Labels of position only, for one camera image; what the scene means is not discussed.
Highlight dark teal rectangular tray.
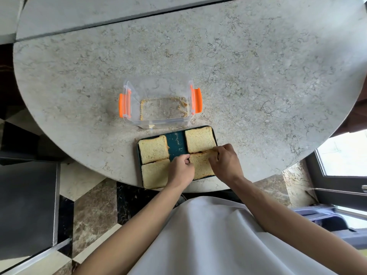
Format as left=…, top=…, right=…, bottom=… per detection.
left=136, top=125, right=218, bottom=190

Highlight dark grey cabinet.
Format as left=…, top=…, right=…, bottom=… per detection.
left=0, top=161, right=61, bottom=261

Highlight person's right forearm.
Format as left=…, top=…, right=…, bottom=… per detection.
left=228, top=175, right=367, bottom=275

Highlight person's right hand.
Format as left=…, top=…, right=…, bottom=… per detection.
left=208, top=144, right=244, bottom=184

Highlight person's left hand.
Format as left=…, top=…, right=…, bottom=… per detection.
left=167, top=154, right=196, bottom=189

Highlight dark framed window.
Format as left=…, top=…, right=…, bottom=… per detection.
left=304, top=129, right=367, bottom=211

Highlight clear container with orange clips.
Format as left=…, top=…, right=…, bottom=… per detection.
left=119, top=74, right=203, bottom=130

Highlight blue plastic stool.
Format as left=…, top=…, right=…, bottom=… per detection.
left=292, top=204, right=367, bottom=250

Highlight bread crumbs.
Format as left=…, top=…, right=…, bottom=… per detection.
left=140, top=96, right=190, bottom=122

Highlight person's left forearm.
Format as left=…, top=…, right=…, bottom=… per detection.
left=73, top=182, right=187, bottom=275

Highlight person's white garment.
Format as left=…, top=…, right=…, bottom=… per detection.
left=127, top=196, right=339, bottom=275

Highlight torn toasted bread slice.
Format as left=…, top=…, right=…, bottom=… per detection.
left=189, top=150, right=219, bottom=180

